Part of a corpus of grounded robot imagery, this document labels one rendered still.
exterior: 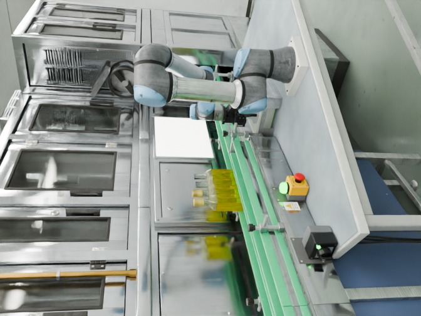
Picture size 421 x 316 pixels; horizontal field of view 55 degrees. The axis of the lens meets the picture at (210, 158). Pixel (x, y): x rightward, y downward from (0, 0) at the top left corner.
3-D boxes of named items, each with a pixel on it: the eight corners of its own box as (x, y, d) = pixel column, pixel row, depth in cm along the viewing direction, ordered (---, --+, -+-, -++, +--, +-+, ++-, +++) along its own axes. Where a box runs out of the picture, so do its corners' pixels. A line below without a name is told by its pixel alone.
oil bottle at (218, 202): (254, 202, 181) (207, 202, 178) (257, 193, 178) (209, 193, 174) (257, 212, 177) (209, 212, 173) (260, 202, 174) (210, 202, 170)
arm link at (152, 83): (272, 74, 163) (136, 57, 144) (273, 110, 161) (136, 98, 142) (258, 83, 174) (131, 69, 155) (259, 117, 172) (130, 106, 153)
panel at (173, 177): (206, 121, 255) (151, 119, 249) (207, 117, 254) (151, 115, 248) (230, 226, 184) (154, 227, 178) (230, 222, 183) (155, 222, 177)
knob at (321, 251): (327, 256, 134) (331, 264, 132) (314, 256, 134) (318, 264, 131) (331, 246, 132) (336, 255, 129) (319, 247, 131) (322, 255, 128)
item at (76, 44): (160, 57, 326) (42, 49, 310) (163, 10, 304) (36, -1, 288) (163, 100, 271) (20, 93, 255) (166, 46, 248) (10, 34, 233)
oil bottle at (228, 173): (247, 178, 195) (203, 177, 191) (249, 168, 192) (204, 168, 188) (249, 185, 190) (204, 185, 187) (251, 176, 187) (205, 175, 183)
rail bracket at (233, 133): (244, 150, 200) (218, 150, 198) (249, 121, 191) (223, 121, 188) (245, 154, 198) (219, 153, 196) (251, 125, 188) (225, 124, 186)
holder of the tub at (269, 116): (262, 128, 216) (248, 128, 215) (273, 81, 200) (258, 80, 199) (270, 147, 203) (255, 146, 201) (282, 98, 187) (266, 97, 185)
